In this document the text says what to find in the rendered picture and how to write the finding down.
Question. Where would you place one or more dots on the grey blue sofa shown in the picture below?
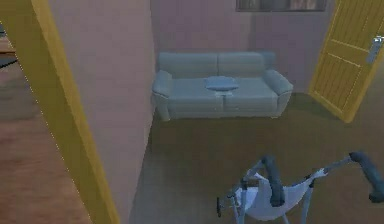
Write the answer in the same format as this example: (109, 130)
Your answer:
(193, 93)

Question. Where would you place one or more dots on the blue cushion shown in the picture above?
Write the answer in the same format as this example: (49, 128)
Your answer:
(221, 83)

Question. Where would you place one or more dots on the white grey folding chair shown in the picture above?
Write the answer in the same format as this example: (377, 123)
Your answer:
(266, 196)

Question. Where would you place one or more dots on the yellow room door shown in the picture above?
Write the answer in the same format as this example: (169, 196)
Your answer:
(346, 60)

